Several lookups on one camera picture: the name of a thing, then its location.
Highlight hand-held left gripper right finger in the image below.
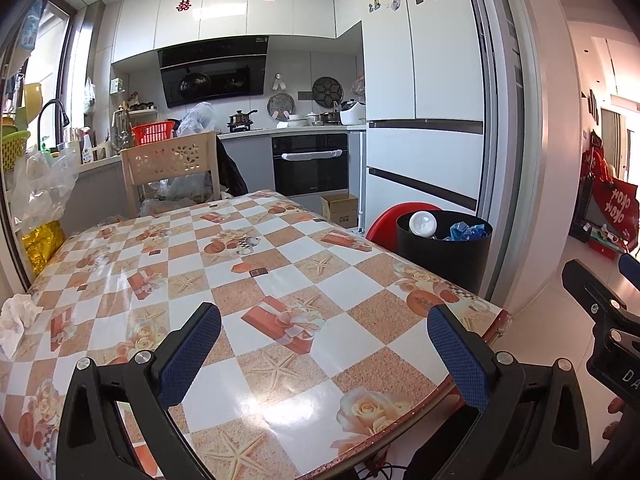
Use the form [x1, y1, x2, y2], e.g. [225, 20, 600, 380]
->
[426, 303, 593, 480]

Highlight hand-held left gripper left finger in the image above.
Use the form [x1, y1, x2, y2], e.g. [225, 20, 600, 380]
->
[56, 301, 222, 480]

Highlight black trash bin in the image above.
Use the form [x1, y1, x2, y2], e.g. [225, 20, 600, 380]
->
[396, 210, 493, 301]

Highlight blue wrapper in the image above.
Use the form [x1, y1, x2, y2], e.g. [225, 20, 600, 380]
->
[447, 220, 491, 242]

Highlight white bottle with green cap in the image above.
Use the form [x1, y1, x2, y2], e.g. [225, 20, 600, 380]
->
[409, 211, 437, 238]

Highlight person's right hand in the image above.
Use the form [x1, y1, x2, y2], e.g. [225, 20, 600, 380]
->
[602, 395, 632, 442]

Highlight red festive decoration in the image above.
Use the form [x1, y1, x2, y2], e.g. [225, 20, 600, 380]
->
[580, 130, 640, 256]

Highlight red chair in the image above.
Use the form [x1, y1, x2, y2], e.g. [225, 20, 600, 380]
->
[365, 202, 443, 243]

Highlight plastic bags on chair seat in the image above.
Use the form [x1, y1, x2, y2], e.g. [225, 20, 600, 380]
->
[140, 172, 223, 216]

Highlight crumpled white tissue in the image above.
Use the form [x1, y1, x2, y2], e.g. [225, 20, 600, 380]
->
[0, 294, 45, 360]

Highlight brown cardboard box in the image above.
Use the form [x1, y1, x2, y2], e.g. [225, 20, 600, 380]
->
[320, 192, 359, 229]

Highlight gold foil bag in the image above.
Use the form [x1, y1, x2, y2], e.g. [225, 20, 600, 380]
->
[22, 220, 66, 276]

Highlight dark jacket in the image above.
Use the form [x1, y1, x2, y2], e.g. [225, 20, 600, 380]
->
[216, 136, 249, 197]

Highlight grey kitchen counter cabinets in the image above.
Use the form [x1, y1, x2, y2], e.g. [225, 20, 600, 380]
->
[60, 125, 368, 236]

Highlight beige perforated chair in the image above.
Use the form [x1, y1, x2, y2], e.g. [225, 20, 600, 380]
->
[120, 131, 223, 216]

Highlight black built-in oven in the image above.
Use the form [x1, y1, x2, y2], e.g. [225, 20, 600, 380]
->
[271, 133, 349, 197]

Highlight red plastic basket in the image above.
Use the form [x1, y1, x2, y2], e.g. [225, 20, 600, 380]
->
[131, 121, 176, 145]

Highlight large clear plastic bag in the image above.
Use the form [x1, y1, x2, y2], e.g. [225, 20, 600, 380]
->
[11, 147, 81, 233]

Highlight kitchen utensil rack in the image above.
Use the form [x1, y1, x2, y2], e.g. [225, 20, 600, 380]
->
[107, 105, 158, 156]

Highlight bluish clear plastic bag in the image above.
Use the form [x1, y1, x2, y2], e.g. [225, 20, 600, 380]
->
[176, 101, 218, 137]

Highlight black cooking pot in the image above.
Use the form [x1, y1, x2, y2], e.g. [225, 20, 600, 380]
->
[227, 109, 258, 131]

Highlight white rice cooker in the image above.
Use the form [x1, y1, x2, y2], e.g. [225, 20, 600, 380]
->
[340, 100, 367, 126]

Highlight yellow-green plastic basket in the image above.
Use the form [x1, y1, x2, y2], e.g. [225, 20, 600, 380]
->
[0, 130, 31, 171]

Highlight white refrigerator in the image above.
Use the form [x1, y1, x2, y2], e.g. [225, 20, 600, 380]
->
[352, 0, 488, 233]

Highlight black kitchen faucet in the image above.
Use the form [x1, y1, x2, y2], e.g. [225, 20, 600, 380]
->
[37, 100, 71, 153]

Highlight black range hood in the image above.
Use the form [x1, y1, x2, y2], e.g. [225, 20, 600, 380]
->
[157, 36, 270, 109]

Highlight yellow plastic container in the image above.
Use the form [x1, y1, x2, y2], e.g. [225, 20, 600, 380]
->
[22, 82, 43, 116]

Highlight white upper cabinets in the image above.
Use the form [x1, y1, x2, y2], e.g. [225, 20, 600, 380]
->
[111, 0, 365, 63]

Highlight black cable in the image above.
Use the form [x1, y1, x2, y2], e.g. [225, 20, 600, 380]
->
[350, 460, 406, 480]

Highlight round grey wall plate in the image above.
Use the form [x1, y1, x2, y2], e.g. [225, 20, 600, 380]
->
[266, 94, 293, 118]

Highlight dark round wall tray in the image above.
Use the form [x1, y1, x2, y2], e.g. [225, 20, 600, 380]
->
[312, 76, 343, 102]

